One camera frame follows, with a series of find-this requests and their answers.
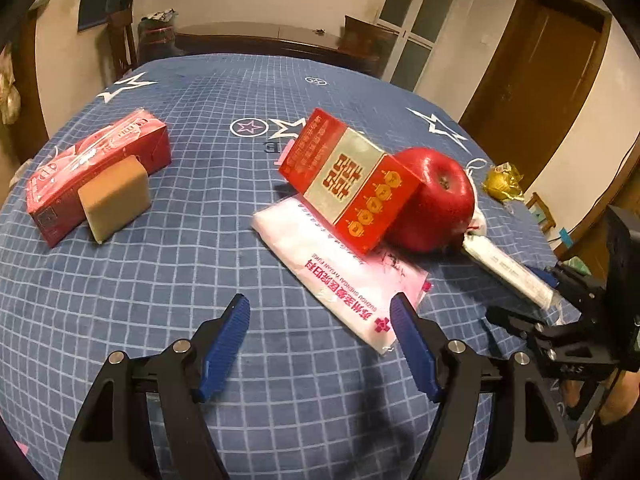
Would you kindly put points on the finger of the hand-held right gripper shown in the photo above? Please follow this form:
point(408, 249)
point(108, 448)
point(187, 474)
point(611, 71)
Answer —
point(575, 287)
point(530, 327)

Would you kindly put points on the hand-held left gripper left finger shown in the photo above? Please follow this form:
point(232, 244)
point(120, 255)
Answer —
point(225, 345)

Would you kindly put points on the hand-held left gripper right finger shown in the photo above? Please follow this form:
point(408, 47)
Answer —
point(415, 347)

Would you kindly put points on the green lined trash bin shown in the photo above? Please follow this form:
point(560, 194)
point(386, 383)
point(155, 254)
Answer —
point(577, 265)

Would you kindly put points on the white tube package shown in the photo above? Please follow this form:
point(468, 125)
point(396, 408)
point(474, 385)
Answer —
point(505, 267)

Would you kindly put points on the person's right forearm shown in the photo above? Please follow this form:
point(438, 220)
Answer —
point(622, 395)

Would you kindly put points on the blue paper tag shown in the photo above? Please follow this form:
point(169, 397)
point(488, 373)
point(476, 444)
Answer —
point(565, 238)

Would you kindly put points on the small wooden chair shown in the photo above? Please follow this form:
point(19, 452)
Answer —
point(542, 212)

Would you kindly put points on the blue star-print tablecloth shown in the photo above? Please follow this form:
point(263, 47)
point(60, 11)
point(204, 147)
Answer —
point(200, 260)

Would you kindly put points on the pink plastic bag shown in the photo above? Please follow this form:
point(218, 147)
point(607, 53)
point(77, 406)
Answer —
point(320, 260)

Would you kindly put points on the golden crumpled wrapper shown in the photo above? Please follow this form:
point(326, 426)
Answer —
point(502, 182)

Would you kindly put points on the red apple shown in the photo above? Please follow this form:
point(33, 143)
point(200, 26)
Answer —
point(440, 200)

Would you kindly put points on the red gold box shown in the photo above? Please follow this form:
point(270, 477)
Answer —
point(350, 180)

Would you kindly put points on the tan rectangular bar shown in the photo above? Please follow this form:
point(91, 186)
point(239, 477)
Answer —
point(117, 200)

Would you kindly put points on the brown wooden door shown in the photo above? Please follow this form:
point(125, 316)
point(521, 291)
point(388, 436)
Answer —
point(540, 70)

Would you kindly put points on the red printed carton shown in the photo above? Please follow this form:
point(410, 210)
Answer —
point(100, 155)

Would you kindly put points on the frosted glass door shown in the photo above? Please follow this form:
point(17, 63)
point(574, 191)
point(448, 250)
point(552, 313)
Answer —
point(415, 55)

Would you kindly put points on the dark wooden dining chair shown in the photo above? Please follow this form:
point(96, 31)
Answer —
point(367, 45)
point(122, 45)

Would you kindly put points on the dark bin with red band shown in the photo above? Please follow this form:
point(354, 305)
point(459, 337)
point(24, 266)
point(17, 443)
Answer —
point(157, 40)

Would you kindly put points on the beige hanging bags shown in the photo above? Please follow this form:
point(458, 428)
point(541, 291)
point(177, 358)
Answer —
point(9, 100)

